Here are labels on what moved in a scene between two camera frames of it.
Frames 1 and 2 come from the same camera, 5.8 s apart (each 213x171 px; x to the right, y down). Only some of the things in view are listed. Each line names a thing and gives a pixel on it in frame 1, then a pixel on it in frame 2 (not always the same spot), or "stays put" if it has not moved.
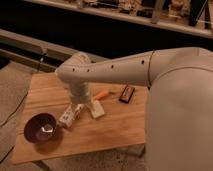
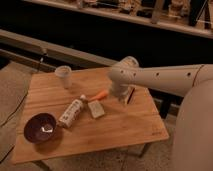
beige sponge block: (97, 109) stays put
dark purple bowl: (40, 127) stays put
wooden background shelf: (190, 17) stays put
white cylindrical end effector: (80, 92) -> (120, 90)
